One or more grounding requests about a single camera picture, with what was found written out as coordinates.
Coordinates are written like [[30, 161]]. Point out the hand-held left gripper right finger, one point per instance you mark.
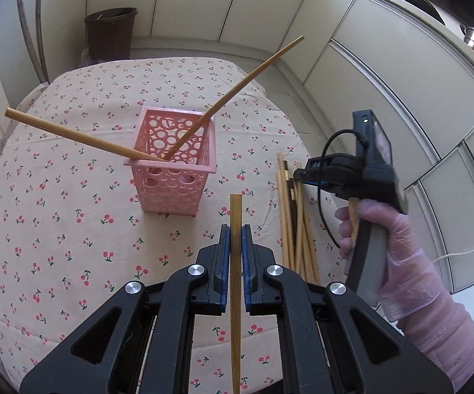
[[246, 262]]

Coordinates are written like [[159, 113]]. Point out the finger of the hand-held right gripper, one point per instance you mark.
[[304, 175]]

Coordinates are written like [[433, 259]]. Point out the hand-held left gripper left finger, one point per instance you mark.
[[224, 262]]

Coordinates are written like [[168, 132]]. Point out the light bamboo chopstick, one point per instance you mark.
[[253, 74], [235, 213], [77, 135]]

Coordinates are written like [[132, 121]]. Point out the group of wooden chopsticks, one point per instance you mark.
[[298, 230]]

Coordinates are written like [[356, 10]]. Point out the pink perforated plastic basket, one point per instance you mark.
[[167, 197]]

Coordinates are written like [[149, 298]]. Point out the person's right forearm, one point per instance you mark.
[[442, 344]]

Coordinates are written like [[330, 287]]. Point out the person's right hand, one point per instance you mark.
[[401, 246]]

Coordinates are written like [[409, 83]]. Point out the white kitchen cabinets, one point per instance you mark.
[[384, 49]]

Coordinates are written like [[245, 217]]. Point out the cherry print tablecloth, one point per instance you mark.
[[56, 213]]

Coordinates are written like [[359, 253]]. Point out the brown plastic trash bin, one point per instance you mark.
[[112, 37]]

